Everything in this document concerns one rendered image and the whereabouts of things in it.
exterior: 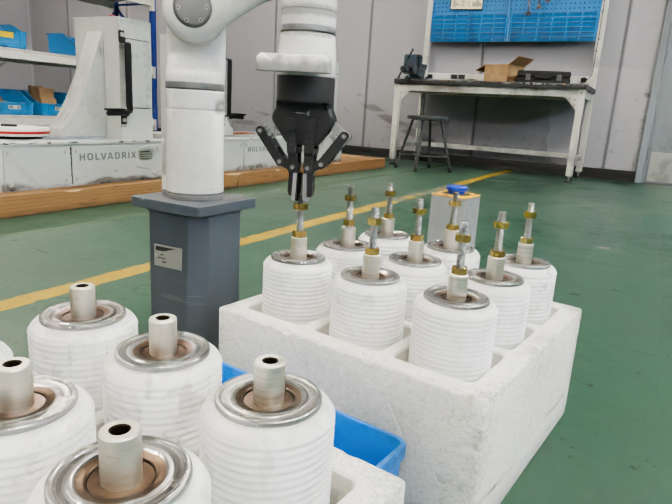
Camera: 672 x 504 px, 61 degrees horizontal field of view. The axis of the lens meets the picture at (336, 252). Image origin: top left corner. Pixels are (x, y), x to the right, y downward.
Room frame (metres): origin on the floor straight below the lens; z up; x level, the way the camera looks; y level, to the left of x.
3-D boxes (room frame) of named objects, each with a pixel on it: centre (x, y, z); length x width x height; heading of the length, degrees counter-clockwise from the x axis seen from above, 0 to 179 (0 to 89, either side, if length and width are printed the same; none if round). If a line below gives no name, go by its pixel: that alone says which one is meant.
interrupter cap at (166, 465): (0.27, 0.11, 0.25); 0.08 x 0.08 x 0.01
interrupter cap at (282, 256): (0.76, 0.05, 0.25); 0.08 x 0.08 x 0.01
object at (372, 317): (0.69, -0.05, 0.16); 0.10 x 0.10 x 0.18
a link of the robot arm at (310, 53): (0.75, 0.06, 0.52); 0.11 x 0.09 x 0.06; 169
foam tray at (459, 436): (0.79, -0.11, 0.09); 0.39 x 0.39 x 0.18; 55
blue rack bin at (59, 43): (5.75, 2.58, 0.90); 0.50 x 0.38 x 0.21; 60
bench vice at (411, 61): (5.24, -0.58, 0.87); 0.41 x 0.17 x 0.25; 152
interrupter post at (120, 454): (0.27, 0.11, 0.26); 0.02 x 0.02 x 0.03
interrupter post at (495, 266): (0.72, -0.21, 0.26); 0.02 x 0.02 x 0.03
